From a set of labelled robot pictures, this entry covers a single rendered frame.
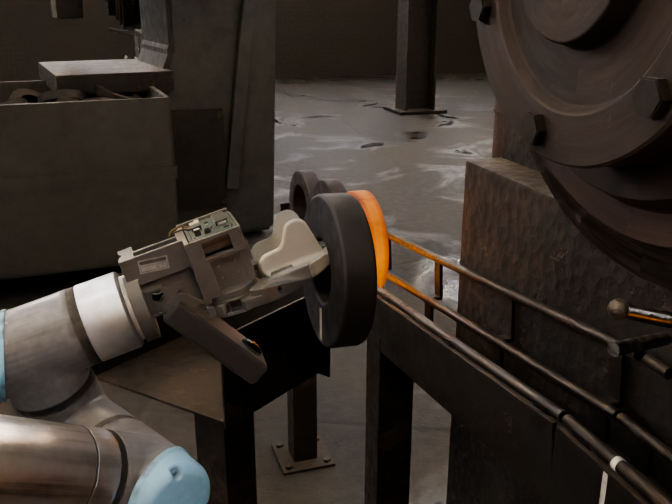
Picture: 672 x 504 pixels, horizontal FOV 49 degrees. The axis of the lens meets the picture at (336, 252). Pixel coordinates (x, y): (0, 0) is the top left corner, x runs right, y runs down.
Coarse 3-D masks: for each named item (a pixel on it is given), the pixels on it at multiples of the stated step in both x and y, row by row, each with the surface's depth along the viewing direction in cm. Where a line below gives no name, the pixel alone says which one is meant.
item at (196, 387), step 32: (160, 320) 111; (224, 320) 114; (256, 320) 89; (288, 320) 94; (128, 352) 107; (160, 352) 110; (192, 352) 109; (288, 352) 95; (320, 352) 101; (128, 384) 100; (160, 384) 99; (192, 384) 98; (224, 384) 86; (256, 384) 91; (288, 384) 96; (224, 416) 88; (224, 448) 101; (224, 480) 103
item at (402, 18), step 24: (408, 0) 699; (432, 0) 718; (408, 24) 706; (432, 24) 723; (408, 48) 713; (432, 48) 729; (408, 72) 734; (432, 72) 734; (408, 96) 742; (432, 96) 739
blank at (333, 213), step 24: (312, 216) 76; (336, 216) 69; (360, 216) 69; (336, 240) 68; (360, 240) 68; (336, 264) 69; (360, 264) 67; (312, 288) 77; (336, 288) 69; (360, 288) 68; (312, 312) 78; (336, 312) 70; (360, 312) 68; (336, 336) 70; (360, 336) 71
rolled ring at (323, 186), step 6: (324, 180) 144; (330, 180) 144; (336, 180) 144; (318, 186) 147; (324, 186) 144; (330, 186) 141; (336, 186) 142; (342, 186) 142; (318, 192) 148; (324, 192) 144; (330, 192) 140; (336, 192) 140; (342, 192) 140
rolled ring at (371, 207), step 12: (348, 192) 128; (360, 192) 127; (372, 204) 123; (372, 216) 122; (372, 228) 121; (384, 228) 122; (384, 240) 121; (384, 252) 121; (384, 264) 122; (384, 276) 123
